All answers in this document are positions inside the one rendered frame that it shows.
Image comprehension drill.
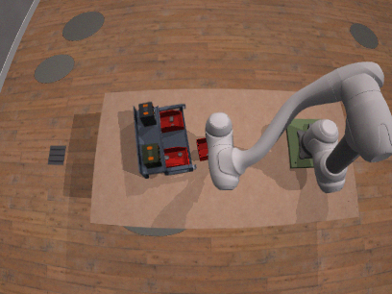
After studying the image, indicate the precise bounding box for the red bin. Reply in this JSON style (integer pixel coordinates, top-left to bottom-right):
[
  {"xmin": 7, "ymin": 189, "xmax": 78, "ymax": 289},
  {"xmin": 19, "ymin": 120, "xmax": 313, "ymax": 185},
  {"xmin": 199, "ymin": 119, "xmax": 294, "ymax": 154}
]
[
  {"xmin": 196, "ymin": 138, "xmax": 208, "ymax": 161},
  {"xmin": 164, "ymin": 147, "xmax": 190, "ymax": 168},
  {"xmin": 159, "ymin": 110, "xmax": 184, "ymax": 133}
]

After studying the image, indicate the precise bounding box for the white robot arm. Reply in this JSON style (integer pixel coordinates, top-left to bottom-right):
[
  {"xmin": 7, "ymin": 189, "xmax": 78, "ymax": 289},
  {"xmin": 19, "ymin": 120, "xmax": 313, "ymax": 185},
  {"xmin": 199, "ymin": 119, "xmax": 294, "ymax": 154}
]
[{"xmin": 205, "ymin": 61, "xmax": 392, "ymax": 193}]

